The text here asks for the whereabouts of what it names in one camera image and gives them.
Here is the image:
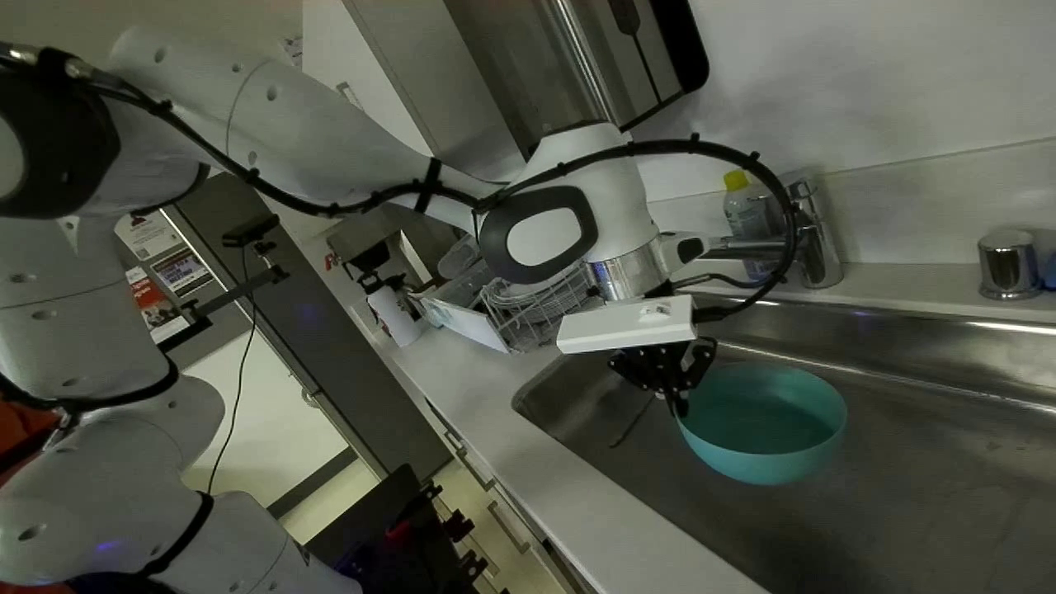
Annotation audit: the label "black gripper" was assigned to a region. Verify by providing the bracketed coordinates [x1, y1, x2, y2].
[608, 339, 716, 420]

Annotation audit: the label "teal plastic bowl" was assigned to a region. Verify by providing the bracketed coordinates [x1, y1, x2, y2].
[677, 364, 847, 485]

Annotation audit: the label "stainless steel sink basin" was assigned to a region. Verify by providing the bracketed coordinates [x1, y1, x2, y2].
[514, 304, 1056, 594]

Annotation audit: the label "wall poster papers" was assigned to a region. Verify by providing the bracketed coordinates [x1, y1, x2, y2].
[116, 211, 210, 343]

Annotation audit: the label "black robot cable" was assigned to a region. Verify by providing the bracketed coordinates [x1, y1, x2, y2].
[0, 42, 802, 326]

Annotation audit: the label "steel paper towel dispenser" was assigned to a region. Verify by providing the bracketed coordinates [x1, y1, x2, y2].
[445, 0, 711, 156]

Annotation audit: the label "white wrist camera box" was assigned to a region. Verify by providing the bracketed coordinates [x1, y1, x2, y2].
[556, 293, 696, 352]

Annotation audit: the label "chrome sink faucet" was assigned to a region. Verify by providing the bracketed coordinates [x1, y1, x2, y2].
[679, 176, 847, 293]

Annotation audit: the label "dish soap bottle yellow cap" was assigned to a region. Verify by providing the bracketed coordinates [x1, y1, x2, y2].
[722, 169, 785, 251]

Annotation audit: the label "white wire dish rack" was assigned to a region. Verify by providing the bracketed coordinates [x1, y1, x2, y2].
[425, 263, 594, 352]

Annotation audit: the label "black camera tripod stand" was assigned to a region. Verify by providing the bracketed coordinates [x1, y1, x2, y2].
[161, 211, 293, 343]

